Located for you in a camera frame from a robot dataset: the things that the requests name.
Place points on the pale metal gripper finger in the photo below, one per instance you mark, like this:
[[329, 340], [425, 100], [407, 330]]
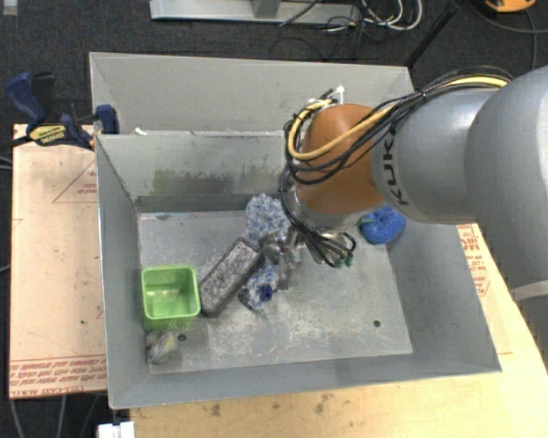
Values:
[[272, 246], [285, 274]]

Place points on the blue and white cloth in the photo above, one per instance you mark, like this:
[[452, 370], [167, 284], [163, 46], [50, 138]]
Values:
[[266, 219]]

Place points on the dark grey flat block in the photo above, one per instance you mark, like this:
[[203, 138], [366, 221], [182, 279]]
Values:
[[228, 276]]

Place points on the grey metal bin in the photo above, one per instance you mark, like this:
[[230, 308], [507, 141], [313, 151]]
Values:
[[329, 317]]

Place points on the green square plastic cup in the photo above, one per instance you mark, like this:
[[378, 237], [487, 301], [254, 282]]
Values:
[[170, 297]]

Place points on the small multicoloured cloth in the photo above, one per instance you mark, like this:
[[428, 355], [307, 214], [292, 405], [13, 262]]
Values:
[[162, 347]]

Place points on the brown cardboard board red print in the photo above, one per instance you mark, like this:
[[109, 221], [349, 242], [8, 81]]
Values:
[[55, 263]]

